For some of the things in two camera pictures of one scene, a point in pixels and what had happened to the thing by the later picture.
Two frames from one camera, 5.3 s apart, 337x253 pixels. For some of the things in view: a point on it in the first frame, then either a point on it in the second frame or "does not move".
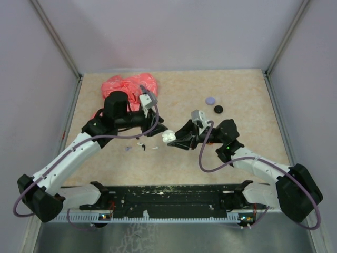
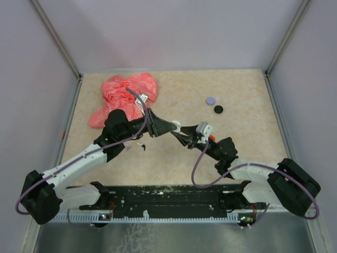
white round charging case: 168,136 → 178,125
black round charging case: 218,109 does not move
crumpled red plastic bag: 131,84 does not move
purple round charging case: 210,100 does not move
